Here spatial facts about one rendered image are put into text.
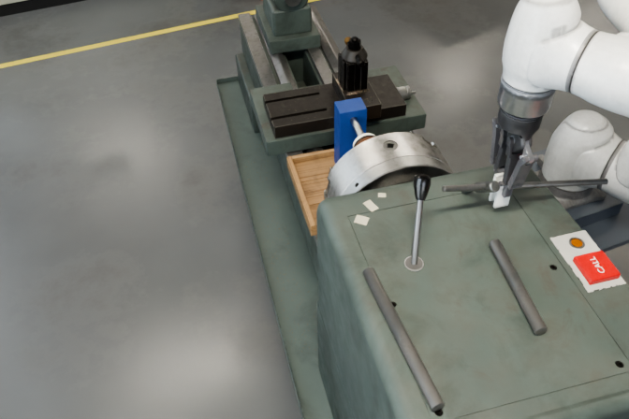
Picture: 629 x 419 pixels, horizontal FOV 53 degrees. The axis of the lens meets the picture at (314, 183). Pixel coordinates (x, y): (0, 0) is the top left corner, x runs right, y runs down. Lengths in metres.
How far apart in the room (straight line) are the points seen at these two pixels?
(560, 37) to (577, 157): 0.93
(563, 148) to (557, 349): 0.90
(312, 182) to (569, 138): 0.74
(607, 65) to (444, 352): 0.51
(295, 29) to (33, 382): 1.67
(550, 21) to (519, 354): 0.53
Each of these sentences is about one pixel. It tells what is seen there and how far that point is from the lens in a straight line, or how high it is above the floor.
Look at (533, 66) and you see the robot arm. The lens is 1.06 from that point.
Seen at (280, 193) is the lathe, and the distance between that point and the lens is 2.35.
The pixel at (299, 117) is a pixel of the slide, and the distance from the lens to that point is 1.99.
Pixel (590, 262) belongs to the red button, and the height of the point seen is 1.27.
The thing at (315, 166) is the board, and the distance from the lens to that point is 1.94.
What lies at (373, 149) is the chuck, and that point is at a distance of 1.47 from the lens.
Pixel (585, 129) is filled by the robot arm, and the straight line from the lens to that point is 1.91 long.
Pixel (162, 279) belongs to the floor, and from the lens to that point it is 2.86.
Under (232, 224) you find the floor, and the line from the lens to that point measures 3.01.
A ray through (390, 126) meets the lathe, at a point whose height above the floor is 0.90.
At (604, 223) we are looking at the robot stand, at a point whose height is 0.75.
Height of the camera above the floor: 2.18
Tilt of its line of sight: 43 degrees down
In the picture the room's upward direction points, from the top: 2 degrees counter-clockwise
